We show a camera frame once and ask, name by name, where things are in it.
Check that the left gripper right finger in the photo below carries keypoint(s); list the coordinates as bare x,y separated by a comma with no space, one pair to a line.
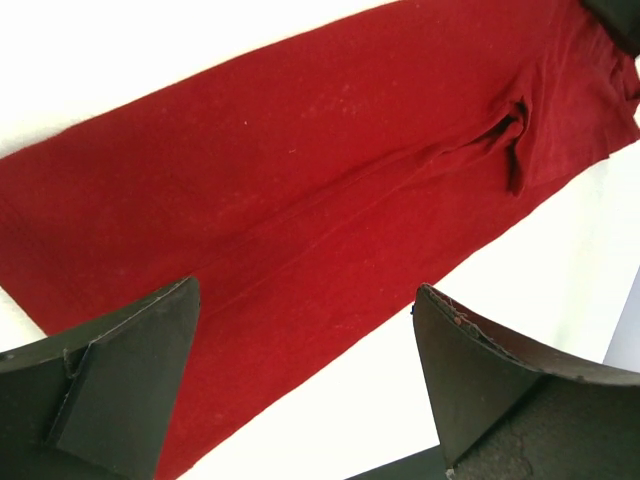
506,406

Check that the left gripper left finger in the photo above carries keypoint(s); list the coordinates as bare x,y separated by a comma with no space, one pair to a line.
95,401

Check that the red t-shirt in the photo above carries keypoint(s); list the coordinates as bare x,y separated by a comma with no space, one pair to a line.
311,186

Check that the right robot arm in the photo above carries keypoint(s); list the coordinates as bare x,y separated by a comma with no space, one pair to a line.
621,17

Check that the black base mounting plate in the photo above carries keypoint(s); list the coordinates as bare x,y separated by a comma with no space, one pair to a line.
424,465

